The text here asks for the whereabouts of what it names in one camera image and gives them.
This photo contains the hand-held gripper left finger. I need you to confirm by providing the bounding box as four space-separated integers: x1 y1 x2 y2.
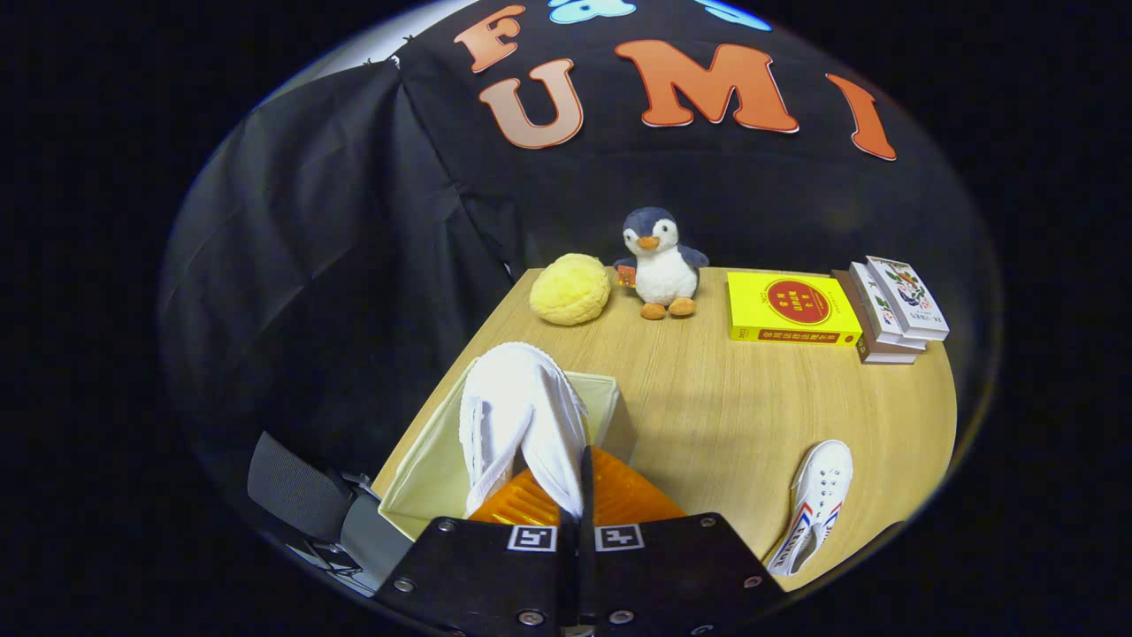
376 467 580 637

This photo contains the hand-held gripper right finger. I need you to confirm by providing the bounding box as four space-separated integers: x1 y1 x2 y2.
579 447 788 637

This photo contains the beige fabric storage box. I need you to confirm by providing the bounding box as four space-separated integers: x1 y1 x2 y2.
379 372 638 542

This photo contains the white canvas shoe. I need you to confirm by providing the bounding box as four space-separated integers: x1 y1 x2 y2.
765 440 854 578
458 342 592 518

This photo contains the grey black office chair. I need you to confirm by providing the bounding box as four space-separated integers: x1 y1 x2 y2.
248 431 417 594

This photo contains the yellow book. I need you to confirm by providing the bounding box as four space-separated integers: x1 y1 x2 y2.
727 271 864 346

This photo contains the brown book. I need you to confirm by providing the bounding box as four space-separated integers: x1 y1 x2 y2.
831 268 918 365

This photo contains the yellow round plush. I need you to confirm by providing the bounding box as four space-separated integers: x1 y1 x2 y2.
529 253 612 326

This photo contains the penguin plush toy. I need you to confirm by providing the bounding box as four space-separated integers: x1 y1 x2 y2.
613 207 710 320

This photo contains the white illustrated book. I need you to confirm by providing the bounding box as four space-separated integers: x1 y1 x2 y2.
867 256 950 342
849 262 928 351

